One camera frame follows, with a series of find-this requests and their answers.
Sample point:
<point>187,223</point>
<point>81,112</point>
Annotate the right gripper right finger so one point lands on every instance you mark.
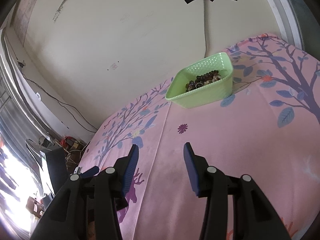
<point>254,217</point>

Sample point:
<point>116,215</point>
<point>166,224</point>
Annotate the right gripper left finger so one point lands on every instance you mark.
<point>87,204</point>

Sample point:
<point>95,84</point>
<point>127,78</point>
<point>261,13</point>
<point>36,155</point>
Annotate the mixed jewelry pile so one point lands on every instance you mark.
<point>203,80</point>

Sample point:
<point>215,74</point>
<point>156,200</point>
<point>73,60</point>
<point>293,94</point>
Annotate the bedside clutter pile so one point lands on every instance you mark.
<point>73,149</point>

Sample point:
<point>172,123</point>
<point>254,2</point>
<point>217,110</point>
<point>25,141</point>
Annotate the pink tree-print bedsheet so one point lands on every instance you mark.
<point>268,128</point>

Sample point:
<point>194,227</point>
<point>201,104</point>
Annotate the green plastic basket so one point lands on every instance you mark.
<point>207,94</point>

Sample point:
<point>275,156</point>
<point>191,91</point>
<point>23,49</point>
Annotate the white window frame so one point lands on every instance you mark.
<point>297,24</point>

